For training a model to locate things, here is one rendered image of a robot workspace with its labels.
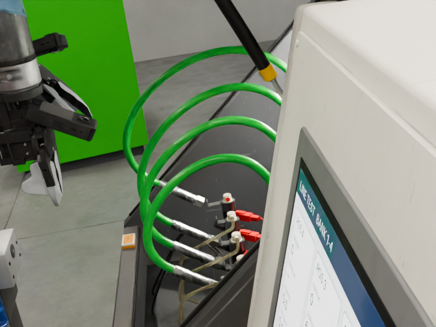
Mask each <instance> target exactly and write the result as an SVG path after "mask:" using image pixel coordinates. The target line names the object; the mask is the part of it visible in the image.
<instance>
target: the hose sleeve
mask: <svg viewBox="0 0 436 327"><path fill-rule="evenodd" d="M166 183H167V182H165V181H163V180H160V184H159V186H158V187H157V188H158V189H160V190H162V188H163V187H164V186H165V185H166ZM170 194H172V195H174V196H176V197H178V198H181V199H183V200H186V201H187V202H190V203H192V204H194V203H195V202H196V200H197V196H196V195H194V194H192V193H190V192H188V191H186V190H183V189H181V188H178V187H176V188H174V190H172V192H171V193H170Z"/></svg>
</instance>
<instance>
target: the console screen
mask: <svg viewBox="0 0 436 327"><path fill-rule="evenodd" d="M267 327H435V325H434V323H433V322H432V321H431V319H430V317H429V316H428V314H427V313H426V311H425V310H424V308H423V307H422V305H421V303H420V302H419V301H418V299H417V297H416V296H415V294H414V293H413V292H412V290H411V288H410V287H409V285H408V284H407V282H406V281H405V279H404V277H403V276H402V274H401V273H400V271H399V270H398V268H397V267H396V265H395V264H394V262H393V260H392V259H391V257H390V256H389V255H388V253H387V251H386V250H385V249H384V247H383V245H382V244H381V242H380V240H379V239H378V238H377V236H376V234H375V233H374V231H373V230H372V228H371V227H370V225H369V224H368V222H367V221H366V219H365V218H364V216H363V214H362V213H361V212H360V210H359V208H358V207H357V206H356V204H355V202H354V201H353V199H352V197H351V196H350V195H349V193H348V191H347V190H346V189H345V187H344V185H343V184H342V182H341V181H340V179H339V178H338V176H337V175H336V173H335V171H334V170H333V169H332V167H331V165H330V164H329V163H328V161H327V159H326V158H325V156H324V155H323V153H322V152H321V150H320V149H319V147H318V146H317V144H316V143H315V141H314V139H313V138H312V137H311V135H310V133H309V132H308V130H307V128H306V127H302V128H301V129H300V134H299V139H298V146H297V153H296V158H295V165H294V169H293V177H292V181H291V189H290V193H289V200H288V205H287V212H286V217H285V224H284V231H283V236H282V243H281V247H280V254H279V258H278V266H277V270H276V278H275V282H274V289H273V294H272V301H271V308H270V313H269V320H268V325H267Z"/></svg>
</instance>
